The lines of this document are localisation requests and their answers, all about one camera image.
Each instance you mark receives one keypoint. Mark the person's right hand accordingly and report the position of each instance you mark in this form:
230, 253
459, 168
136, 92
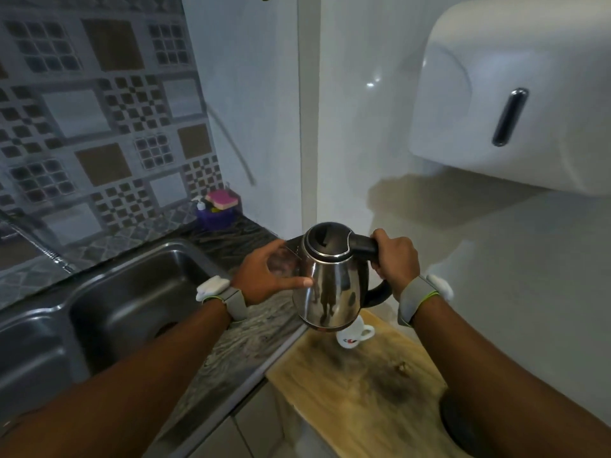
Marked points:
401, 262

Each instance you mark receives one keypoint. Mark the person's left hand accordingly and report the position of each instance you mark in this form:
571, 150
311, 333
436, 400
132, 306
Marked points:
255, 280

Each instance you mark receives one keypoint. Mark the person's left thumb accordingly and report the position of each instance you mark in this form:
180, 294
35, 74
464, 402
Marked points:
296, 282

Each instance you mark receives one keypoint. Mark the person's right fingers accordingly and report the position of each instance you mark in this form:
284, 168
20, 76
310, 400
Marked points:
382, 236

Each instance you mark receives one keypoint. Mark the stainless steel electric kettle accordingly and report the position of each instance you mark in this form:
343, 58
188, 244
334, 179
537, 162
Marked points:
329, 286

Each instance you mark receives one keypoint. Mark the person's right forearm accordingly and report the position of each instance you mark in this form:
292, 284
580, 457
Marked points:
491, 376

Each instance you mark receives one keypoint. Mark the person's left forearm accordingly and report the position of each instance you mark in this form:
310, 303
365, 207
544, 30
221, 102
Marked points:
129, 376

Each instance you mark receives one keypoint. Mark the grey wristband with white tracker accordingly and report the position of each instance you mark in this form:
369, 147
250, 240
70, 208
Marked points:
229, 298
413, 300

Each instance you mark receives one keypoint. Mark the white printed cup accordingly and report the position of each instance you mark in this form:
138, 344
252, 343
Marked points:
353, 337

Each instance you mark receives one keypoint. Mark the purple sponge holder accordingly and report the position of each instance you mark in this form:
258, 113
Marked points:
217, 218

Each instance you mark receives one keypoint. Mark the pink and yellow sponge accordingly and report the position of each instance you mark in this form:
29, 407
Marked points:
222, 199

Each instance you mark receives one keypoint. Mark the white pump soap bottle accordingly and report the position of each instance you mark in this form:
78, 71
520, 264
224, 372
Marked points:
200, 205

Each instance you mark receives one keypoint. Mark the wooden board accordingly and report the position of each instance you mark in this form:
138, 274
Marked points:
353, 395

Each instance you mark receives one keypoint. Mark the stainless steel sink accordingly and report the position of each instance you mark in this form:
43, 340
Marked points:
119, 310

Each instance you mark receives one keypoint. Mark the white paper towel dispenser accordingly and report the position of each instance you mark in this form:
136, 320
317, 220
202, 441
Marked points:
520, 90

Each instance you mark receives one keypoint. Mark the black round kettle base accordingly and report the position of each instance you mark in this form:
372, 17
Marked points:
456, 424

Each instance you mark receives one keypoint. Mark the metal faucet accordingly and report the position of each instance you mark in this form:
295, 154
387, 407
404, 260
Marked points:
38, 243

